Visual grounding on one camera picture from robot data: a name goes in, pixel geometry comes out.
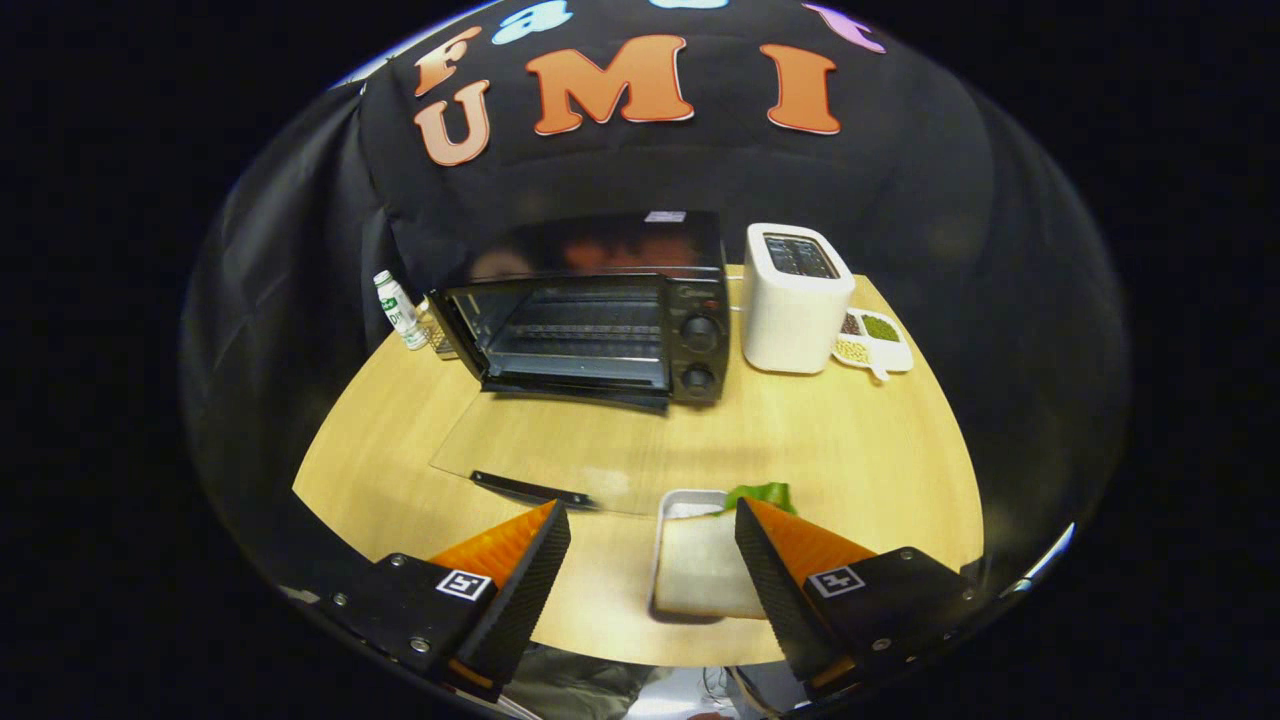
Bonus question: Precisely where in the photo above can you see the lettuce sandwich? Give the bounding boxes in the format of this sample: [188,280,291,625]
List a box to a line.
[654,482,801,620]

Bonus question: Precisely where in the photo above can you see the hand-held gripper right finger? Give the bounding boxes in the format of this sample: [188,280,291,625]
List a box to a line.
[734,498,987,693]

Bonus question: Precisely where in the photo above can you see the metal wire holder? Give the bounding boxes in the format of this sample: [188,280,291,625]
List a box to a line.
[418,298,462,362]

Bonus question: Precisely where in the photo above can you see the white pop-up toaster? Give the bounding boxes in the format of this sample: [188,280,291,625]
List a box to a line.
[741,222,857,376]

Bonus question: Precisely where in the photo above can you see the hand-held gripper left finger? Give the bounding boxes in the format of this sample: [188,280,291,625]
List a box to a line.
[320,500,573,702]

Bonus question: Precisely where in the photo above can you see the white rectangular plate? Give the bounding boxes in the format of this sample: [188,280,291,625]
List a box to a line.
[649,488,773,623]

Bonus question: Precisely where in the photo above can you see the black toaster oven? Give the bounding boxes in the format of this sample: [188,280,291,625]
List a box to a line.
[427,210,732,517]

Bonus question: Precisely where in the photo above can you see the white divided bean dish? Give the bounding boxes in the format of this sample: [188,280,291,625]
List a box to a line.
[831,308,915,383]

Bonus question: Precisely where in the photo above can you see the person's legs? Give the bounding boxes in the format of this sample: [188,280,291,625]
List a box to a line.
[500,645,791,720]

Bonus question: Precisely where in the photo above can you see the white bottle green label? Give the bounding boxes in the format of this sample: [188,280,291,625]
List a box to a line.
[373,270,431,352]

